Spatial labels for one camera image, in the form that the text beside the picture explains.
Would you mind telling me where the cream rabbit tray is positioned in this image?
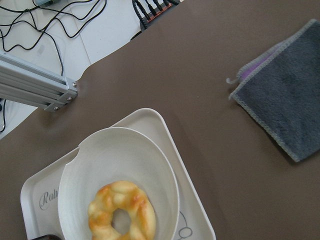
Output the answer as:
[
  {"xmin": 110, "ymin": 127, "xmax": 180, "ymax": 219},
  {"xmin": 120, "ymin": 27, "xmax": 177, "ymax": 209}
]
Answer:
[{"xmin": 20, "ymin": 108, "xmax": 216, "ymax": 240}]

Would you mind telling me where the glazed donut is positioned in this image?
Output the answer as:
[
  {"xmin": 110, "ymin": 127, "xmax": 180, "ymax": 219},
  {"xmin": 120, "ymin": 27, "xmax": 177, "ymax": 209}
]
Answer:
[{"xmin": 87, "ymin": 180, "xmax": 156, "ymax": 240}]

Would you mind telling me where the black power strip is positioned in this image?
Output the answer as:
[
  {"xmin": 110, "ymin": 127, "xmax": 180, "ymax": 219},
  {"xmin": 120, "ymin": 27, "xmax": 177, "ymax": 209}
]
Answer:
[{"xmin": 131, "ymin": 0, "xmax": 183, "ymax": 32}]

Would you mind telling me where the aluminium frame post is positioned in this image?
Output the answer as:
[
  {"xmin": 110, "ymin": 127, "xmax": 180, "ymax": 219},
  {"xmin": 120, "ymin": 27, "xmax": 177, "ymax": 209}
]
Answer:
[{"xmin": 0, "ymin": 51, "xmax": 78, "ymax": 112}]

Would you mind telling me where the dark drink bottle on tray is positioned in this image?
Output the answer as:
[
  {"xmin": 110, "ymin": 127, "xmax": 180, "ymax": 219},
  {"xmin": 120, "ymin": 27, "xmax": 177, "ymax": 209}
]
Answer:
[{"xmin": 33, "ymin": 234, "xmax": 61, "ymax": 240}]

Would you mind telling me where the white plate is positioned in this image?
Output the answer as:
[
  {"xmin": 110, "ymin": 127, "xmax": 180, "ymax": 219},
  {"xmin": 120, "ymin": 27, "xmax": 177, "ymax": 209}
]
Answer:
[{"xmin": 58, "ymin": 127, "xmax": 180, "ymax": 240}]

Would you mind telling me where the grey folded cloth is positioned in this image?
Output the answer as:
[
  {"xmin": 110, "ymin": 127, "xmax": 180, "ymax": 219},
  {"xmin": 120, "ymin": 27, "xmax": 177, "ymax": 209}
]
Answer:
[{"xmin": 229, "ymin": 19, "xmax": 320, "ymax": 162}]

